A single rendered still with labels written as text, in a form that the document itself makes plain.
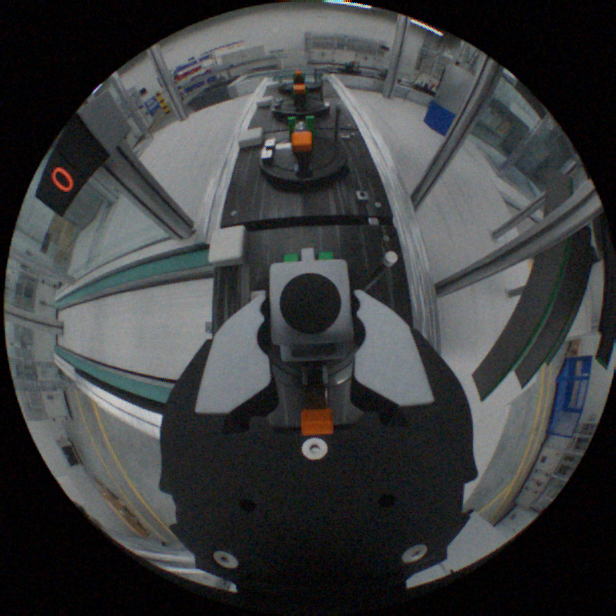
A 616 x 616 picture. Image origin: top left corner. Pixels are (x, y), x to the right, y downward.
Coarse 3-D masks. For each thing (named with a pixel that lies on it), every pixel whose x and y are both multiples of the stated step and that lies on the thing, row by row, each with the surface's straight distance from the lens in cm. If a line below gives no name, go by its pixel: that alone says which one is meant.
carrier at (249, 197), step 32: (256, 128) 45; (256, 160) 38; (288, 160) 33; (320, 160) 32; (352, 160) 36; (256, 192) 31; (288, 192) 30; (320, 192) 30; (352, 192) 30; (384, 192) 32; (224, 224) 30; (256, 224) 29; (288, 224) 29
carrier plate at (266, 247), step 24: (264, 240) 26; (288, 240) 25; (312, 240) 25; (336, 240) 25; (360, 240) 26; (384, 240) 27; (240, 264) 26; (264, 264) 25; (360, 264) 24; (216, 288) 26; (240, 288) 25; (384, 288) 24; (408, 288) 26; (216, 312) 25; (408, 312) 25; (288, 408) 24; (336, 408) 24
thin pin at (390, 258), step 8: (384, 256) 14; (392, 256) 14; (384, 264) 15; (392, 264) 14; (376, 272) 16; (384, 272) 16; (368, 280) 18; (376, 280) 18; (360, 288) 21; (368, 288) 20
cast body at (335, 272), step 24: (288, 264) 12; (312, 264) 11; (336, 264) 12; (288, 288) 10; (312, 288) 10; (336, 288) 10; (288, 312) 10; (312, 312) 10; (336, 312) 10; (288, 336) 11; (312, 336) 11; (336, 336) 11; (288, 360) 14
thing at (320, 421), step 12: (312, 372) 19; (312, 384) 17; (312, 396) 13; (324, 396) 13; (312, 408) 14; (324, 408) 14; (312, 420) 13; (324, 420) 13; (312, 432) 13; (324, 432) 14
